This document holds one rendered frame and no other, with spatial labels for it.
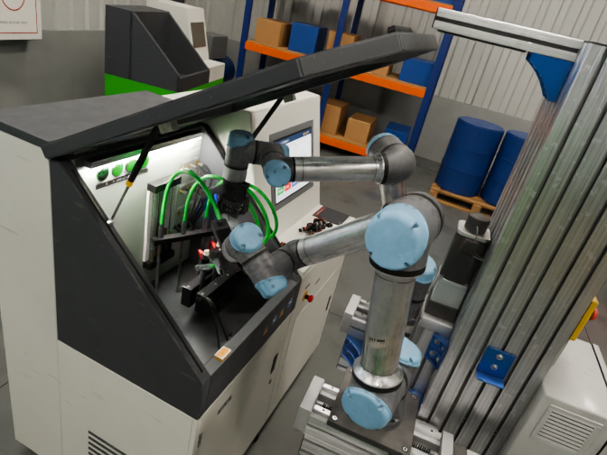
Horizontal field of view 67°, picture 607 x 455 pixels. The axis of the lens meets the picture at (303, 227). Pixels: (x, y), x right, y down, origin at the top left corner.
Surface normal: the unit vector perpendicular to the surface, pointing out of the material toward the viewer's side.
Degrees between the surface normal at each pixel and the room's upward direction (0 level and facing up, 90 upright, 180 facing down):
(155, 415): 90
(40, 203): 90
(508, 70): 90
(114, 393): 90
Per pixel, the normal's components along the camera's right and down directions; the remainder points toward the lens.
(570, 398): 0.21, -0.87
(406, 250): -0.51, 0.17
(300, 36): -0.27, 0.39
